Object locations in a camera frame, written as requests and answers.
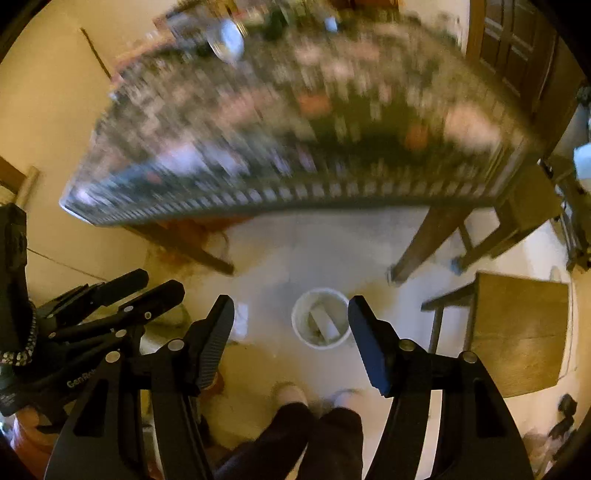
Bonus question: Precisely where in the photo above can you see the brown wooden door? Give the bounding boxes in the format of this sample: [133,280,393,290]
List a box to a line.
[466,0,580,139]

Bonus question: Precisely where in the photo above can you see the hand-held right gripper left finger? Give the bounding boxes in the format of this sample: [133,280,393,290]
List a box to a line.
[44,294,236,480]

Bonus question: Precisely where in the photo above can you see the person's white shoe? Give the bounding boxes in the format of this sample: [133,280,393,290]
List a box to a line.
[272,382,309,409]
[330,388,363,409]

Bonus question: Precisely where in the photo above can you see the floral tablecloth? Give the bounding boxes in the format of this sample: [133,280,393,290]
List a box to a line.
[60,0,541,227]

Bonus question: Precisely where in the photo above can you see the white plastic bucket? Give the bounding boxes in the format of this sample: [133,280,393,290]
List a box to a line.
[291,288,350,350]

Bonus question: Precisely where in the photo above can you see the person's dark trousers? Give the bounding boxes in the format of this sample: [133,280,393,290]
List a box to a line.
[215,401,365,480]

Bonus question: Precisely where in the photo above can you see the wooden chair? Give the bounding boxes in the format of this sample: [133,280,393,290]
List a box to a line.
[455,157,571,275]

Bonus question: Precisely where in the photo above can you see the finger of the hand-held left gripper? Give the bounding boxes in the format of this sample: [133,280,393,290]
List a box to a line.
[39,269,149,326]
[46,279,185,342]

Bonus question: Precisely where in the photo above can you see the wooden stool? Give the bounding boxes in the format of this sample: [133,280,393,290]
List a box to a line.
[420,271,573,400]

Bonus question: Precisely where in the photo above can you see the white container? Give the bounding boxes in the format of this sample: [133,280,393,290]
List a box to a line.
[573,143,591,190]

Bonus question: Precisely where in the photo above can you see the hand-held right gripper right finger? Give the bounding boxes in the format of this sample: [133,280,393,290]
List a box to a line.
[347,295,536,480]

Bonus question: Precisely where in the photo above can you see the orange container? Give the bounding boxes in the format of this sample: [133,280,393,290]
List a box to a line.
[9,408,58,462]

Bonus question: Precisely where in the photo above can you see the white paper scrap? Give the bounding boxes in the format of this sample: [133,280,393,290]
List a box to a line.
[230,302,250,343]

